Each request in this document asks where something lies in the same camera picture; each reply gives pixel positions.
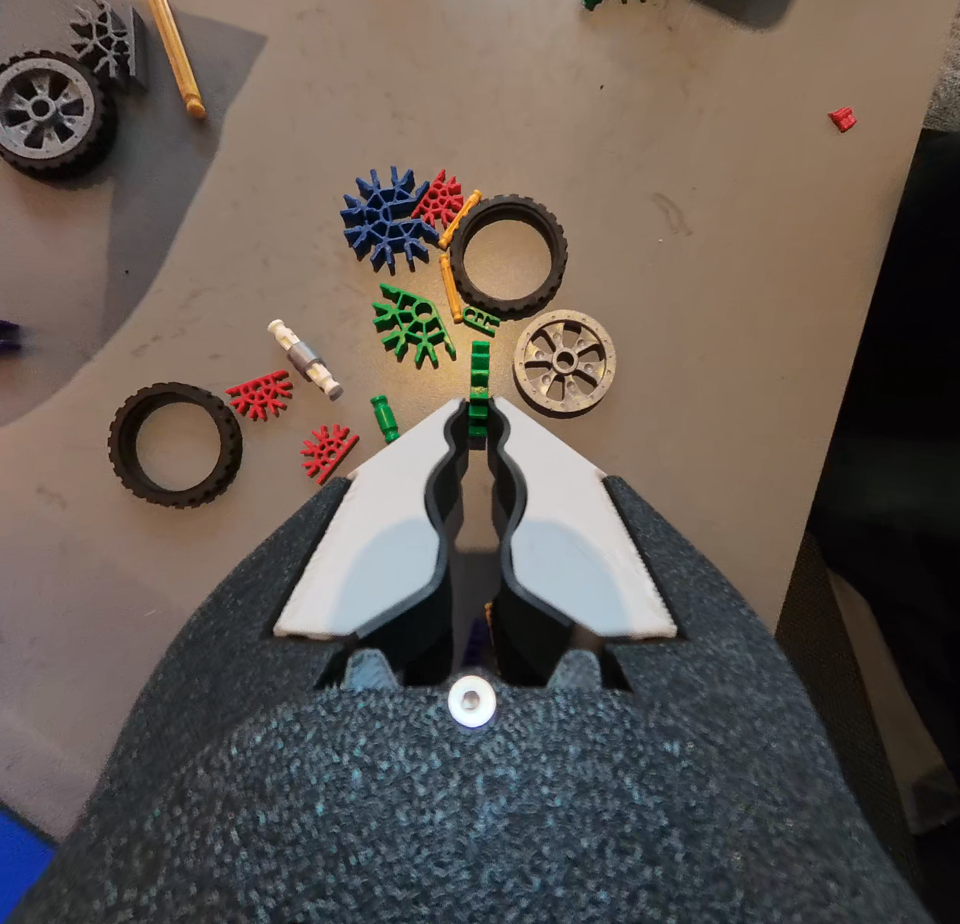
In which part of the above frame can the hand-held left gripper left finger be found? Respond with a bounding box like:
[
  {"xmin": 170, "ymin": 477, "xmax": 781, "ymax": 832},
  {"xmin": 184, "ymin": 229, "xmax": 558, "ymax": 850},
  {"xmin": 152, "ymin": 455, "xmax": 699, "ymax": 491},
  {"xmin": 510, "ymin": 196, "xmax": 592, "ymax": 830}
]
[{"xmin": 271, "ymin": 397, "xmax": 470, "ymax": 640}]

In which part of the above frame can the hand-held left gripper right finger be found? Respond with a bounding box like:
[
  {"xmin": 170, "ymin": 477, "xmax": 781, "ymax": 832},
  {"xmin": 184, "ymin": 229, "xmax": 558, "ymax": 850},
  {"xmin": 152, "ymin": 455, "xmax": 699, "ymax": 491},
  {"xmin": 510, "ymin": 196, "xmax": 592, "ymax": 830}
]
[{"xmin": 486, "ymin": 397, "xmax": 680, "ymax": 641}]

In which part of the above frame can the red toy connector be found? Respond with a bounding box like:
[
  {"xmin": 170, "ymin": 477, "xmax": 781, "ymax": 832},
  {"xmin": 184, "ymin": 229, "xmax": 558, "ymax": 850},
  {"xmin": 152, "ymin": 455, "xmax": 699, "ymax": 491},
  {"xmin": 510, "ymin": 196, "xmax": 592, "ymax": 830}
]
[
  {"xmin": 300, "ymin": 423, "xmax": 361, "ymax": 486},
  {"xmin": 223, "ymin": 369, "xmax": 295, "ymax": 422},
  {"xmin": 411, "ymin": 170, "xmax": 466, "ymax": 231}
]

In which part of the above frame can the black toy tire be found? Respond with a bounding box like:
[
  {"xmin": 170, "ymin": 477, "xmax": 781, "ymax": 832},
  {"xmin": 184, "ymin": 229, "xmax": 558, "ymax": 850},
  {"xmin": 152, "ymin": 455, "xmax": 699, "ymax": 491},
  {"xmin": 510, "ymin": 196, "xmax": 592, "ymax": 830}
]
[
  {"xmin": 448, "ymin": 192, "xmax": 569, "ymax": 321},
  {"xmin": 107, "ymin": 381, "xmax": 245, "ymax": 510}
]

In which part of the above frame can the grey toy wheel hub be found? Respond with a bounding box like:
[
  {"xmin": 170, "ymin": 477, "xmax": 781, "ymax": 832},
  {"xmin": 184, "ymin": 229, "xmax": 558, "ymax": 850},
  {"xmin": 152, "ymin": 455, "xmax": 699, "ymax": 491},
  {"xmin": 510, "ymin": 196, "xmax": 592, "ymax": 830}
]
[{"xmin": 512, "ymin": 309, "xmax": 618, "ymax": 416}]

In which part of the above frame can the person's black clothing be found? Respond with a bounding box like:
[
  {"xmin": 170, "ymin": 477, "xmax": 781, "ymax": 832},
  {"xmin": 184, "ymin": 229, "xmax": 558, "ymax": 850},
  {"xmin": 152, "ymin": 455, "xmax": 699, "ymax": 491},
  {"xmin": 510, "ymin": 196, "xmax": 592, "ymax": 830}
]
[{"xmin": 806, "ymin": 125, "xmax": 960, "ymax": 640}]

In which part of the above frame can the blue toy connector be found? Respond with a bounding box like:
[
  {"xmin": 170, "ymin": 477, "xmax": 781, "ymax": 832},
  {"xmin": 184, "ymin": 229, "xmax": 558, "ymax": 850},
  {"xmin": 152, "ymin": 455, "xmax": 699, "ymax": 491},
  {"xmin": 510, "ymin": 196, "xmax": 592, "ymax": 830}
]
[{"xmin": 339, "ymin": 165, "xmax": 444, "ymax": 276}]

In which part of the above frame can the toy wheel with black tire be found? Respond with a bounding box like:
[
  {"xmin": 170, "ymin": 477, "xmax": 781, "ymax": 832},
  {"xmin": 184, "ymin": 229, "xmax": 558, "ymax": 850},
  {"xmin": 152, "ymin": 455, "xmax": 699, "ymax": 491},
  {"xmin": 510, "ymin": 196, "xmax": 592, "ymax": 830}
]
[{"xmin": 0, "ymin": 50, "xmax": 120, "ymax": 182}]

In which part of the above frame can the long yellow toy rod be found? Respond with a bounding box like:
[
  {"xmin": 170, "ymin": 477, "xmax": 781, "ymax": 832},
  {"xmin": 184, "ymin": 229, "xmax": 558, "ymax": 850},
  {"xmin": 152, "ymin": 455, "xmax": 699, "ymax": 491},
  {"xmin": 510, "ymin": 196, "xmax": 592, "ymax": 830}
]
[{"xmin": 133, "ymin": 0, "xmax": 209, "ymax": 122}]

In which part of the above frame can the grey toy connector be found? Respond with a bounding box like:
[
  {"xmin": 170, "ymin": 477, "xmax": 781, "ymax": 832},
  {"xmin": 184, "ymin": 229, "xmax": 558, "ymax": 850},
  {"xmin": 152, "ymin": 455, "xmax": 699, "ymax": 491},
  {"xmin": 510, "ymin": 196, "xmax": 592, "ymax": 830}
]
[{"xmin": 69, "ymin": 0, "xmax": 150, "ymax": 91}]

